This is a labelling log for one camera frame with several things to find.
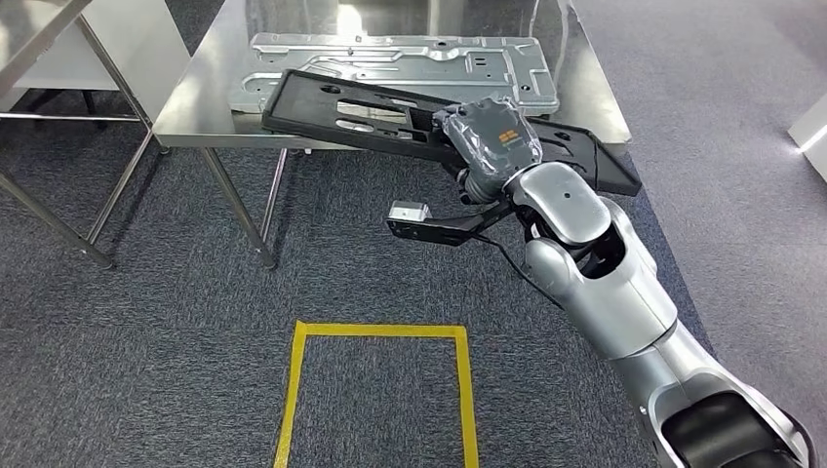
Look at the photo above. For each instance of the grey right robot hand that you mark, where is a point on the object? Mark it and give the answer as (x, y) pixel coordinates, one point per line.
(497, 139)

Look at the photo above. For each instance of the black plastic plate frame part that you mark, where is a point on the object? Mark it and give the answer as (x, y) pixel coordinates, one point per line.
(291, 110)

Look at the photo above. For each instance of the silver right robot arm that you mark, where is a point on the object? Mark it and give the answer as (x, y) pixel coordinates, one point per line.
(607, 291)

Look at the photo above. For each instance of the stainless steel workbench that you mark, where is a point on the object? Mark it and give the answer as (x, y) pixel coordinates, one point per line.
(200, 97)

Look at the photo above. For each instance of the stamped grey metal panel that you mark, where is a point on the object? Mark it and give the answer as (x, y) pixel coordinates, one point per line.
(420, 61)

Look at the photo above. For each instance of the white lit display counter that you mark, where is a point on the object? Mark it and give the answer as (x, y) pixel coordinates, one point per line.
(814, 136)

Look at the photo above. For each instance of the white cabinet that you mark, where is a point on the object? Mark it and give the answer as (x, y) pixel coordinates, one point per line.
(142, 45)

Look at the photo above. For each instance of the steel side table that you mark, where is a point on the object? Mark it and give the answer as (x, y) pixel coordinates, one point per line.
(26, 39)

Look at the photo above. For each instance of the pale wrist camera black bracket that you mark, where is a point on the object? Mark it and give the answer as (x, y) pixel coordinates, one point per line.
(413, 226)

